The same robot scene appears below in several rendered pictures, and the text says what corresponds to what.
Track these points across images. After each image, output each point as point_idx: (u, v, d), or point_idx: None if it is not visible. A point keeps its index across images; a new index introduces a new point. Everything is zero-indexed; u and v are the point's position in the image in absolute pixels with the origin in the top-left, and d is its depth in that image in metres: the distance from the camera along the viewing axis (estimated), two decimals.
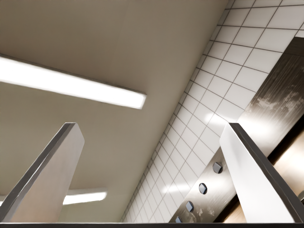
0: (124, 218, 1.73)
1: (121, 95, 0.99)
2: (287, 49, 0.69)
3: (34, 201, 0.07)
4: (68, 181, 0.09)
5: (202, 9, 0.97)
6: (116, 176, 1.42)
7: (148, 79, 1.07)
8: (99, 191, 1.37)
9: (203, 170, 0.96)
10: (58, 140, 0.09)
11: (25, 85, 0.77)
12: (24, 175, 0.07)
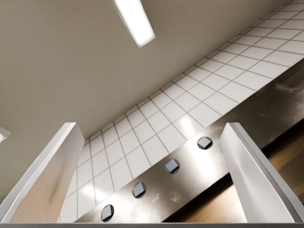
0: None
1: (134, 8, 0.76)
2: None
3: (34, 201, 0.07)
4: (68, 181, 0.09)
5: (239, 8, 1.03)
6: (38, 123, 0.91)
7: (165, 25, 0.90)
8: None
9: (181, 145, 0.71)
10: (58, 140, 0.09)
11: None
12: (24, 175, 0.07)
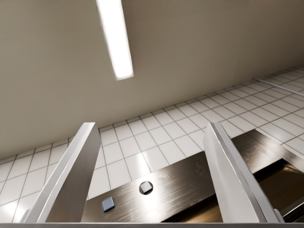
0: None
1: (121, 48, 0.84)
2: (248, 132, 0.91)
3: (64, 201, 0.07)
4: (89, 181, 0.09)
5: (208, 76, 1.25)
6: None
7: (145, 69, 1.01)
8: None
9: (124, 183, 0.72)
10: (80, 140, 0.09)
11: None
12: (52, 175, 0.07)
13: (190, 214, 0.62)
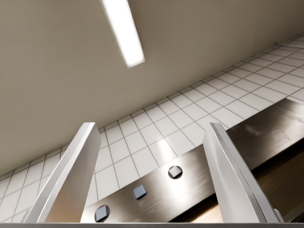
0: None
1: (128, 32, 0.79)
2: (278, 102, 0.82)
3: (64, 201, 0.07)
4: (89, 181, 0.09)
5: (224, 49, 1.14)
6: (7, 125, 0.84)
7: (156, 51, 0.96)
8: None
9: (152, 170, 0.71)
10: (80, 140, 0.09)
11: None
12: (52, 175, 0.07)
13: None
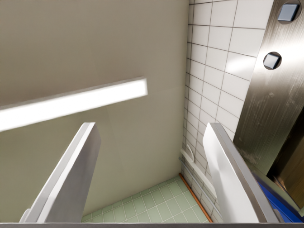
0: (187, 124, 1.32)
1: None
2: None
3: (64, 201, 0.07)
4: (89, 181, 0.09)
5: None
6: (148, 53, 0.95)
7: None
8: (135, 80, 0.96)
9: None
10: (80, 140, 0.09)
11: None
12: (52, 175, 0.07)
13: None
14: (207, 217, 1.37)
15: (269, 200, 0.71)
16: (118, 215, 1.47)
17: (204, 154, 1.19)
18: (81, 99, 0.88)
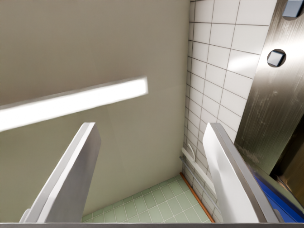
0: (187, 123, 1.31)
1: None
2: None
3: (64, 201, 0.07)
4: (89, 181, 0.09)
5: None
6: (149, 51, 0.94)
7: None
8: (135, 78, 0.94)
9: None
10: (80, 140, 0.09)
11: None
12: (52, 175, 0.07)
13: None
14: (209, 216, 1.37)
15: (272, 199, 0.70)
16: (119, 214, 1.47)
17: (206, 154, 1.18)
18: (81, 98, 0.87)
